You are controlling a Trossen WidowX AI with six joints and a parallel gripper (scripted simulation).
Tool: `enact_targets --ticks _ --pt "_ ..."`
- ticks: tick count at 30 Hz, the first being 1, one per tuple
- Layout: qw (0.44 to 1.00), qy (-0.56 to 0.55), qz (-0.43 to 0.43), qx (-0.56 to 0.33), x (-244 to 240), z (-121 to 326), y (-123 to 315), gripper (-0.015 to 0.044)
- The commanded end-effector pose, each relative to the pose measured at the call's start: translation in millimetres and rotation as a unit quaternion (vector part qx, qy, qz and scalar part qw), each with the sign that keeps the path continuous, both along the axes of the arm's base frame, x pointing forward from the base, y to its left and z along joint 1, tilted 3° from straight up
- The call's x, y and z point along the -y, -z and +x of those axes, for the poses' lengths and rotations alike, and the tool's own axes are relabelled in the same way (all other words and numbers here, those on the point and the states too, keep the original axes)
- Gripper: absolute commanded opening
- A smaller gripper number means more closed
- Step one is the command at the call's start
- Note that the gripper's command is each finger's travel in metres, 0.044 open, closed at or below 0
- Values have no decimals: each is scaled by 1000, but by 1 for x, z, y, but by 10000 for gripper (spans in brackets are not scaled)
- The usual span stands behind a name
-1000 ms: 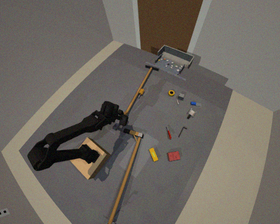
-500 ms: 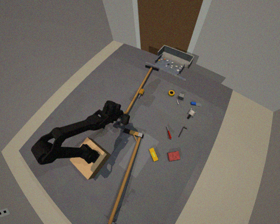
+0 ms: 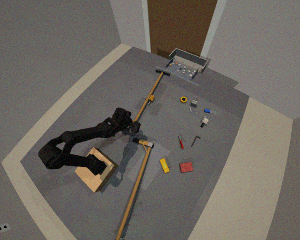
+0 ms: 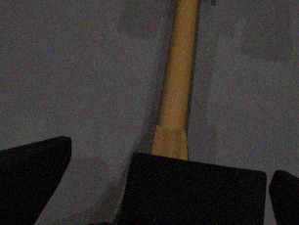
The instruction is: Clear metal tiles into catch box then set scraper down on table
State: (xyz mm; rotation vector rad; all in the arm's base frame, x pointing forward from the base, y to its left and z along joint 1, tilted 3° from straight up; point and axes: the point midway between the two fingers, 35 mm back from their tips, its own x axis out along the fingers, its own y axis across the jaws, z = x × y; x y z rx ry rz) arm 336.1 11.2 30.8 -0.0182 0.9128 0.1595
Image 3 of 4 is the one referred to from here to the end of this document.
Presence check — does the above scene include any yellow ring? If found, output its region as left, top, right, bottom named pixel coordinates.
left=180, top=97, right=187, bottom=103

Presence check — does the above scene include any red flat block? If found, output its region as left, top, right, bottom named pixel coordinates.
left=180, top=162, right=193, bottom=173

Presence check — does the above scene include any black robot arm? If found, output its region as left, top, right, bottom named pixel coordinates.
left=38, top=108, right=131, bottom=175

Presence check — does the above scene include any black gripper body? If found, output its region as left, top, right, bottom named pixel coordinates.
left=122, top=121, right=141, bottom=133

